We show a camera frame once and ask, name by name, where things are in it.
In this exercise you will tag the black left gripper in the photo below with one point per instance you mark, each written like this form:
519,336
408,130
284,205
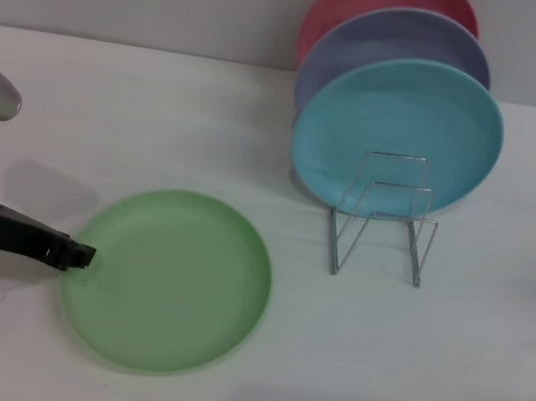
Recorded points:
25,237

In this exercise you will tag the green round plate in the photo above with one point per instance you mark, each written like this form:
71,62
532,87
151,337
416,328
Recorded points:
169,286

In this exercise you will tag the purple round plate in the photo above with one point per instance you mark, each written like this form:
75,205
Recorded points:
387,42

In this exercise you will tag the light blue round plate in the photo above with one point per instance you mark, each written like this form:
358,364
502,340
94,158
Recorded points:
401,119

